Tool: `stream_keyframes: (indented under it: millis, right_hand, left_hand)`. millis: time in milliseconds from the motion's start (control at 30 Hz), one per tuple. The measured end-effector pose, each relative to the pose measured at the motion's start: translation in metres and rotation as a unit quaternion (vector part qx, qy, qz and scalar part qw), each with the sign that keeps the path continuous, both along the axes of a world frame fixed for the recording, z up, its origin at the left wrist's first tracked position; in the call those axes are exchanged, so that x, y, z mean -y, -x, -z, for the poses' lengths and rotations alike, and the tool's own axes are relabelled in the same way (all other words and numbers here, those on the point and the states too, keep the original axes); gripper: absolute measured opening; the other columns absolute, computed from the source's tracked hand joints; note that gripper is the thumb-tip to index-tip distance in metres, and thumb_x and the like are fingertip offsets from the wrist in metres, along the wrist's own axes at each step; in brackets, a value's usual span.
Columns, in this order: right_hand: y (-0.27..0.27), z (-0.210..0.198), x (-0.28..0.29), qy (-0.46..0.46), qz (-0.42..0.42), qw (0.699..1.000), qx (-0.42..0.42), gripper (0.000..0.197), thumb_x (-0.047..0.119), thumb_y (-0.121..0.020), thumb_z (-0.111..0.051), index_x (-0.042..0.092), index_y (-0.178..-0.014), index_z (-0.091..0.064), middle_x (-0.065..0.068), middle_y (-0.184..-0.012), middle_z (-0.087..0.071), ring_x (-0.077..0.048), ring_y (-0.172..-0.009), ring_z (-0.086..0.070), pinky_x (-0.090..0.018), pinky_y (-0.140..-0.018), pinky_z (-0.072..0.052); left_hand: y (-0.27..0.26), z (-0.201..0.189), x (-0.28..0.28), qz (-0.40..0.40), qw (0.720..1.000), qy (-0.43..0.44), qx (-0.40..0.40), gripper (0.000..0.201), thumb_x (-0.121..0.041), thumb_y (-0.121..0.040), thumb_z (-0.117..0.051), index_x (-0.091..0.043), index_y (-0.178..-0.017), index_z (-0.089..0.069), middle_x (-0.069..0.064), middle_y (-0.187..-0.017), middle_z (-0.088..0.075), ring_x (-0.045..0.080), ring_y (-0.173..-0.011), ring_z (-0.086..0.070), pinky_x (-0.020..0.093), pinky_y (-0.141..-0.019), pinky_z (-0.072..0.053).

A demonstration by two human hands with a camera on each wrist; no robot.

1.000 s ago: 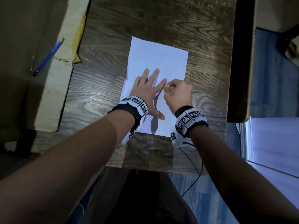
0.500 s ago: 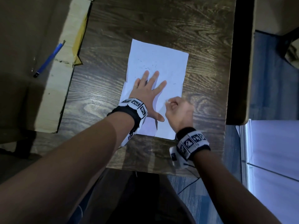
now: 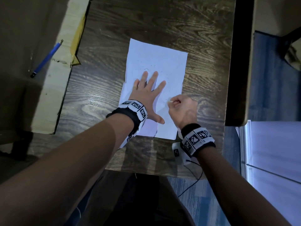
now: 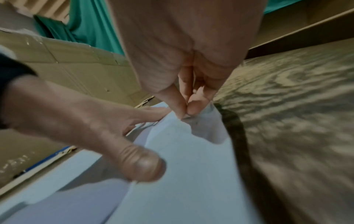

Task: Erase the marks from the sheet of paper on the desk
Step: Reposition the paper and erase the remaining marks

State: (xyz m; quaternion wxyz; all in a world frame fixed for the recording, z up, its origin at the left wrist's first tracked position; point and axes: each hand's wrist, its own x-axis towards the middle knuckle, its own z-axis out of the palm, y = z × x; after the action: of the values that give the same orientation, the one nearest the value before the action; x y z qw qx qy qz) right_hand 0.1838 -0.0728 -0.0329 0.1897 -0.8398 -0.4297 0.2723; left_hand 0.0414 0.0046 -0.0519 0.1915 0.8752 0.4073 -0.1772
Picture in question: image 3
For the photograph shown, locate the black white marker wristband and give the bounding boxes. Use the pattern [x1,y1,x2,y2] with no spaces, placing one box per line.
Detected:
[172,123,216,165]
[106,99,148,148]

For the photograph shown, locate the person's dark trousers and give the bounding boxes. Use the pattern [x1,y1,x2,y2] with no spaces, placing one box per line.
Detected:
[70,170,196,226]

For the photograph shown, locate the blue pencil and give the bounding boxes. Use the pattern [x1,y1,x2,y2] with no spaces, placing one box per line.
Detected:
[30,39,64,79]

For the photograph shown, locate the white paper sheet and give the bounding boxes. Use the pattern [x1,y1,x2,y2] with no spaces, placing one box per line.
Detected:
[119,38,188,140]

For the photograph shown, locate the person's right forearm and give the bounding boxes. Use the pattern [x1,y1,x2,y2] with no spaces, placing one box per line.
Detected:
[196,147,292,226]

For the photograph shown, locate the person's left hand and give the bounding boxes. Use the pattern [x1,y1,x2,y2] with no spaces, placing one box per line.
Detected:
[128,71,167,124]

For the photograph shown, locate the person's left forearm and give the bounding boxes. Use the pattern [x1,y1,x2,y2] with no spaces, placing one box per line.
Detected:
[0,113,135,226]

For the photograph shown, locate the brown cardboard box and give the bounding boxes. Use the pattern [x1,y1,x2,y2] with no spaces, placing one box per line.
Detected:
[0,0,92,145]

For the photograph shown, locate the person's right hand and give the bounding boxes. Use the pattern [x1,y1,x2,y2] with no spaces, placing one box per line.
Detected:
[167,94,199,130]

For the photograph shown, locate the thin black cable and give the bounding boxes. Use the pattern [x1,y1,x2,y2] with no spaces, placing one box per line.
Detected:
[177,160,204,198]

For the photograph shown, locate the tan wooden cabinet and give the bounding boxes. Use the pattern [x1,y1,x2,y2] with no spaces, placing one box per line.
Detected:
[253,0,301,37]

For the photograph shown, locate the white panel with metal edge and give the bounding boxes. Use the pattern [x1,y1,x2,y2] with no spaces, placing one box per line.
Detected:
[235,120,301,226]

